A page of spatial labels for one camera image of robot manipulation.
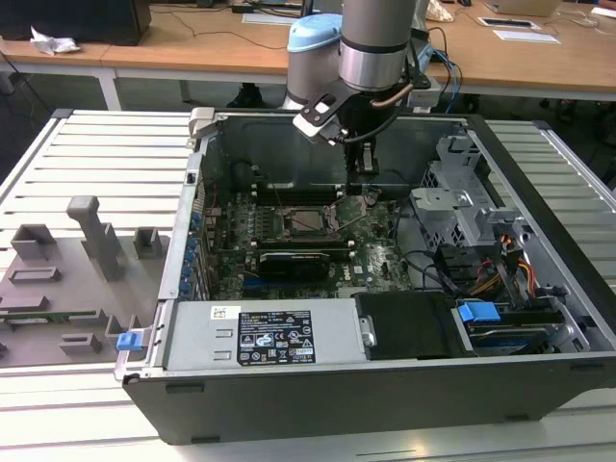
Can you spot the white framed tablet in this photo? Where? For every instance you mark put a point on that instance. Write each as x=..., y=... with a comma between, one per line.
x=507, y=22

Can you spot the CPU socket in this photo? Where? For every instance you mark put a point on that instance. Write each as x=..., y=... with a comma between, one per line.
x=286, y=231

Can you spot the silver power supply unit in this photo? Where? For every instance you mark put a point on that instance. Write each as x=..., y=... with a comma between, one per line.
x=192, y=337

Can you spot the grey case release latch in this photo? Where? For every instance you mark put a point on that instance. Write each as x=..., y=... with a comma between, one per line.
x=202, y=120

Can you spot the black RAM slot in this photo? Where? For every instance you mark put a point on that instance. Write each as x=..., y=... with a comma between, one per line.
x=298, y=197
x=298, y=240
x=298, y=247
x=298, y=190

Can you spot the green RAM stick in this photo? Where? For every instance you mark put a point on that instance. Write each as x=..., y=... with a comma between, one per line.
x=72, y=315

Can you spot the blue case latch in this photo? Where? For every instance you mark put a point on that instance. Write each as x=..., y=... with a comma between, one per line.
x=129, y=341

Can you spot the white paper sheet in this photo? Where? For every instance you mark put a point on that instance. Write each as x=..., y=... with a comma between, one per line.
x=527, y=36
x=264, y=19

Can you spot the blue expansion slot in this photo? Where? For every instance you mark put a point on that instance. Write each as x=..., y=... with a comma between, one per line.
x=252, y=289

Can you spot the green motherboard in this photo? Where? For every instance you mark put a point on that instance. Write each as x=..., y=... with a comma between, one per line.
x=370, y=260

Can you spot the coin cell battery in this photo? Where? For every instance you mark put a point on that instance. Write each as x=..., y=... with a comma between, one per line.
x=373, y=197

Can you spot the black plastic bay cover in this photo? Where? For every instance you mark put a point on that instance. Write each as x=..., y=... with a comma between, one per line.
x=409, y=327

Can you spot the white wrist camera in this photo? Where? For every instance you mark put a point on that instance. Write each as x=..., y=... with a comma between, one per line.
x=313, y=122

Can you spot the hard disk in blue carrier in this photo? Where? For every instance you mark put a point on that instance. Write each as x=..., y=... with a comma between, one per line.
x=479, y=315

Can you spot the black open PC case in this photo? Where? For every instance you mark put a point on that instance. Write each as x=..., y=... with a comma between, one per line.
x=337, y=409

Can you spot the white crumpled paper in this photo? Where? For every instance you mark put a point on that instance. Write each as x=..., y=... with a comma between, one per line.
x=53, y=44

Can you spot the beige laptop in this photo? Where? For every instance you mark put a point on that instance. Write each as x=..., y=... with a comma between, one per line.
x=524, y=6

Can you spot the grey parts rack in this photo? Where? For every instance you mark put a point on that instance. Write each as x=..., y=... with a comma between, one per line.
x=72, y=289

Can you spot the metal drive cage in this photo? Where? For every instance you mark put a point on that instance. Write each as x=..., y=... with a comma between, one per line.
x=443, y=202

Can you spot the black cylindrical component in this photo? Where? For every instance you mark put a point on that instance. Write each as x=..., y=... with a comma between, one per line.
x=246, y=174

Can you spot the wooden desk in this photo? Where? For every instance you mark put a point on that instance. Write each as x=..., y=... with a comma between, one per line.
x=192, y=53

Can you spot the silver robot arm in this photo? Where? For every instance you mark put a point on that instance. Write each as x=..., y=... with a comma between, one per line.
x=375, y=43

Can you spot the black connector block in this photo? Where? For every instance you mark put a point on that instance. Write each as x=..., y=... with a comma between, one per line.
x=454, y=262

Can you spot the black equipment box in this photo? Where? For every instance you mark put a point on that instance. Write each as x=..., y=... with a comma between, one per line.
x=72, y=19

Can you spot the white crumpled bag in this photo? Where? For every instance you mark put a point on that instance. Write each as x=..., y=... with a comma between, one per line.
x=442, y=9

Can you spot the black graphics card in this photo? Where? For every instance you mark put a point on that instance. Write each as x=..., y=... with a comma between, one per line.
x=293, y=264

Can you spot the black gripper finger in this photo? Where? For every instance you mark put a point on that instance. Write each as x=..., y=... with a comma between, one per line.
x=366, y=185
x=352, y=163

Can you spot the black office chair base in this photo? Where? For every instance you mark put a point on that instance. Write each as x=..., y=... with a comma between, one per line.
x=245, y=96

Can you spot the metal locking lever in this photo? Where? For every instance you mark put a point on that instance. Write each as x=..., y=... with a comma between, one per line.
x=355, y=219
x=276, y=195

